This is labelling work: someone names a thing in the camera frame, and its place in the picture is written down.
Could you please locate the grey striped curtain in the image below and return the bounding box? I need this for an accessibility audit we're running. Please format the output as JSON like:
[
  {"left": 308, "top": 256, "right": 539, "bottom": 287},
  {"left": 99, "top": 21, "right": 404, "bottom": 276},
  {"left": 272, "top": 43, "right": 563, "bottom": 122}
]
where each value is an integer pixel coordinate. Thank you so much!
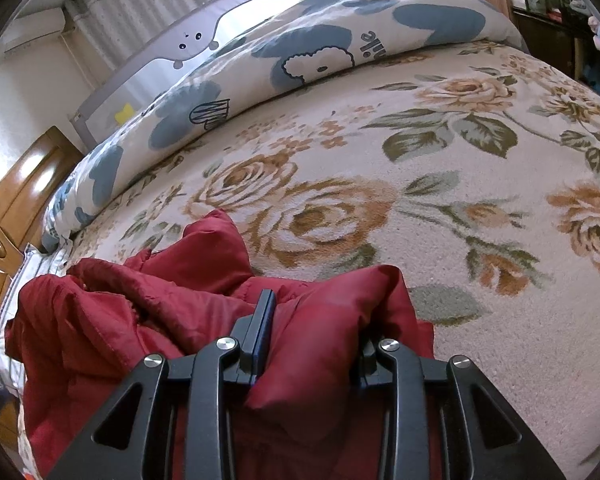
[{"left": 61, "top": 0, "right": 232, "bottom": 72}]

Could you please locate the grey bed guard rail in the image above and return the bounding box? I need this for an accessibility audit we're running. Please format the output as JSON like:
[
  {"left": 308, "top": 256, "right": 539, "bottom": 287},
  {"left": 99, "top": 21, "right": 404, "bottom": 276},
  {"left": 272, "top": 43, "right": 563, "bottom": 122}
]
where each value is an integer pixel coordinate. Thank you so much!
[{"left": 71, "top": 0, "right": 300, "bottom": 150}]

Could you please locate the floral beige bed blanket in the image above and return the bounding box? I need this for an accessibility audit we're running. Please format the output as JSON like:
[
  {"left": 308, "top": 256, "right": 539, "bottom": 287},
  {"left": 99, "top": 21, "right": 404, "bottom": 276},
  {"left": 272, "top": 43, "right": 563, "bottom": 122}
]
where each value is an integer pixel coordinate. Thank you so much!
[{"left": 71, "top": 42, "right": 600, "bottom": 479}]

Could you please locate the striped bed sheet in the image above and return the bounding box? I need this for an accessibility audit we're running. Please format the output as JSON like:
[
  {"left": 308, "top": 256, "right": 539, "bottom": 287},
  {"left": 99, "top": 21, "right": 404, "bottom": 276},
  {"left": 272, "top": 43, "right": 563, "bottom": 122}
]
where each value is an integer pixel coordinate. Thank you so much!
[{"left": 0, "top": 242, "right": 77, "bottom": 401}]

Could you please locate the red puffer jacket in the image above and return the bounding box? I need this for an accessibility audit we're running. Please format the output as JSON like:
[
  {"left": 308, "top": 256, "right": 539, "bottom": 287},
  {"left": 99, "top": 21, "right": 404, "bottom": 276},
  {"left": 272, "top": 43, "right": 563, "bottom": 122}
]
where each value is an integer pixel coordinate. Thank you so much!
[{"left": 5, "top": 210, "right": 434, "bottom": 479}]

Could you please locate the white air conditioner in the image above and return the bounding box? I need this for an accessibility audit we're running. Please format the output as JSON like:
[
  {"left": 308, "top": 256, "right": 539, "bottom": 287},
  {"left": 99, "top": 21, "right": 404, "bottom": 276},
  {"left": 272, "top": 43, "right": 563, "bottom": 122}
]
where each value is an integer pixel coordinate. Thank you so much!
[{"left": 0, "top": 8, "right": 66, "bottom": 64}]

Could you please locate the blue white patterned duvet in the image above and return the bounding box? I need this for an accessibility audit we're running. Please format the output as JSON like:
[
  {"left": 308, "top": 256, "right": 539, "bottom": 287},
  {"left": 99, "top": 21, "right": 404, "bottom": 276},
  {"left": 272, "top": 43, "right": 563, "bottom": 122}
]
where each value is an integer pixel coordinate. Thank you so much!
[{"left": 41, "top": 0, "right": 527, "bottom": 252}]

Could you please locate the wooden headboard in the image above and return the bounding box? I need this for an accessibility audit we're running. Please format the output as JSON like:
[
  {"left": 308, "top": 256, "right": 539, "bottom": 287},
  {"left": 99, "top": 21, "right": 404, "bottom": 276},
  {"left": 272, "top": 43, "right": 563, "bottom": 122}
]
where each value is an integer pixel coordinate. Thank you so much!
[{"left": 0, "top": 126, "right": 83, "bottom": 303}]

